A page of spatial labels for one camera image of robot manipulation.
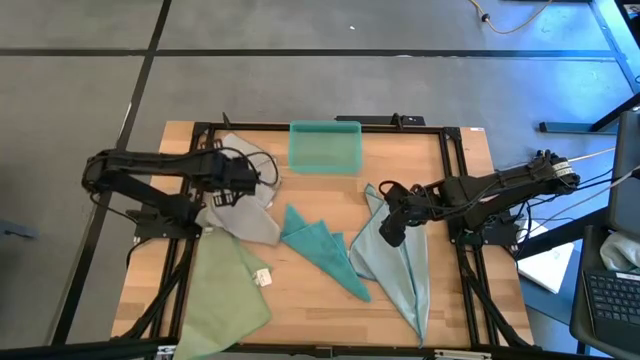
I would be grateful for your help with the light blue microfiber towel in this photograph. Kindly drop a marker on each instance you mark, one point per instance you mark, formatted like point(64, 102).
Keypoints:
point(395, 280)

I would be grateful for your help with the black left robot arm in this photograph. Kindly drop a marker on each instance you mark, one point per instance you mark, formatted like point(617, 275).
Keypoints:
point(150, 162)

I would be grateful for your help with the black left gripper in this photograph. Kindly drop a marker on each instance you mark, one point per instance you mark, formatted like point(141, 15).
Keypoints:
point(222, 172)

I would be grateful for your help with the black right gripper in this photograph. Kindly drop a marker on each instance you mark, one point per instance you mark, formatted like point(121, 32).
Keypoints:
point(405, 202)

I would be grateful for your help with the dark grey monitor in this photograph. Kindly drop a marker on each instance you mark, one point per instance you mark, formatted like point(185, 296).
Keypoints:
point(625, 190)

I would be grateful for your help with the teal microfiber towel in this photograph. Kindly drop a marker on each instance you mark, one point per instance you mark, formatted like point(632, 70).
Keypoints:
point(320, 245)

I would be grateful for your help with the black desk frame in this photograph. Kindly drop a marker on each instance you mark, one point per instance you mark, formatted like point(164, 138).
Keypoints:
point(575, 128)

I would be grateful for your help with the dark grey floor object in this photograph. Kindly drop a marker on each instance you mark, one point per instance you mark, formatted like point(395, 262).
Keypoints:
point(17, 231)

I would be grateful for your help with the white crumpled cloth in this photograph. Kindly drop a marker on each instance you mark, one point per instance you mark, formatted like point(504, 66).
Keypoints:
point(622, 252)

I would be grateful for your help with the green microfiber towel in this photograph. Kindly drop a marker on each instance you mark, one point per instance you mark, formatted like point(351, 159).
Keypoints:
point(215, 300)

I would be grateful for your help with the white flat box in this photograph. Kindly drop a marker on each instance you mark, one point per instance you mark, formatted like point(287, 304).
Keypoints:
point(547, 265)

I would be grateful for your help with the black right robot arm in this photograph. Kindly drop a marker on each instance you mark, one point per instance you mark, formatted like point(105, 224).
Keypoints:
point(500, 185)

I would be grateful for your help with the white paper towel tag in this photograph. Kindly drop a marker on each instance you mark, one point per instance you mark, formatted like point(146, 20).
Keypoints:
point(263, 278)

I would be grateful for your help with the black laptop keyboard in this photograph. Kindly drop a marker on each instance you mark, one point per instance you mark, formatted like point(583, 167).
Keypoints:
point(615, 300)

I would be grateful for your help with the teal translucent plastic bin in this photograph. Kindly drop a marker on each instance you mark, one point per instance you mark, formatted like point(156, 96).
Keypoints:
point(325, 150)

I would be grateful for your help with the dark grey side table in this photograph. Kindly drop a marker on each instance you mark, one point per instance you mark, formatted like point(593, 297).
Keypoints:
point(580, 320)

